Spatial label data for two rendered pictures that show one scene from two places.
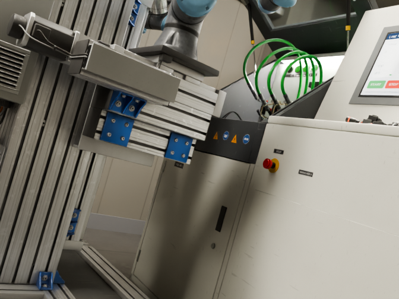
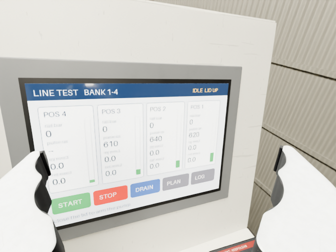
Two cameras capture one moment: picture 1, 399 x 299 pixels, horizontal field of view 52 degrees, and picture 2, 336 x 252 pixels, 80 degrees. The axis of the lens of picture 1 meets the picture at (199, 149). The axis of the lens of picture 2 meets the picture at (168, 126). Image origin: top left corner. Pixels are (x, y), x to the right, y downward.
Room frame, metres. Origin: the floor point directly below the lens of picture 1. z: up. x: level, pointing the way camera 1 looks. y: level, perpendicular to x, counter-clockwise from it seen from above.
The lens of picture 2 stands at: (1.27, -0.31, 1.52)
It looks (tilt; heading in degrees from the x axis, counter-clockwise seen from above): 27 degrees down; 277
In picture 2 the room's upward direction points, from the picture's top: 7 degrees clockwise
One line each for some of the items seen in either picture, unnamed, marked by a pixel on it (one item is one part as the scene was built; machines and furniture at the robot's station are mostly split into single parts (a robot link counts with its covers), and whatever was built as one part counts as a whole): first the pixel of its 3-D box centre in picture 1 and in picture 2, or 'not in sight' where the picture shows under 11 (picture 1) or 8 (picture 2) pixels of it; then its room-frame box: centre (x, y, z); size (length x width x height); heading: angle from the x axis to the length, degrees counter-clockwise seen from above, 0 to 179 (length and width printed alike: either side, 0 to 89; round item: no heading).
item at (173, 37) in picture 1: (177, 44); not in sight; (1.31, 0.16, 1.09); 0.15 x 0.15 x 0.10
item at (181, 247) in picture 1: (183, 226); not in sight; (1.81, -0.03, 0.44); 0.65 x 0.02 x 0.68; 33
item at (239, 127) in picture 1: (212, 135); not in sight; (1.82, -0.04, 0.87); 0.62 x 0.04 x 0.16; 33
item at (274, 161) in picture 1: (269, 164); not in sight; (1.42, -0.25, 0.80); 0.05 x 0.04 x 0.05; 33
